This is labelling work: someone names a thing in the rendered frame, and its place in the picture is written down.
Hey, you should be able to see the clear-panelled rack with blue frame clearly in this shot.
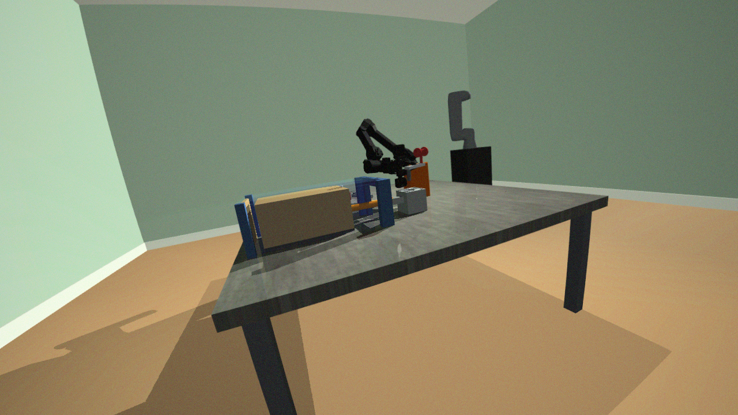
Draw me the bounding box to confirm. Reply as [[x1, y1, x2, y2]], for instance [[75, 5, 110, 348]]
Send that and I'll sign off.
[[234, 177, 390, 259]]

